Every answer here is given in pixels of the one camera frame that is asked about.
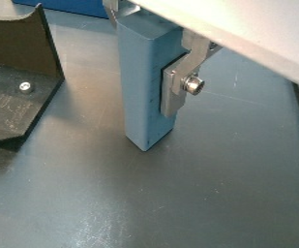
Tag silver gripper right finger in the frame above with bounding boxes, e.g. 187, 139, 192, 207
160, 29, 222, 117

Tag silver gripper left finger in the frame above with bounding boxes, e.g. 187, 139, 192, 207
103, 0, 120, 27

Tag blue shape sorter board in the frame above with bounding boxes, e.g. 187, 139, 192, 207
12, 0, 107, 18

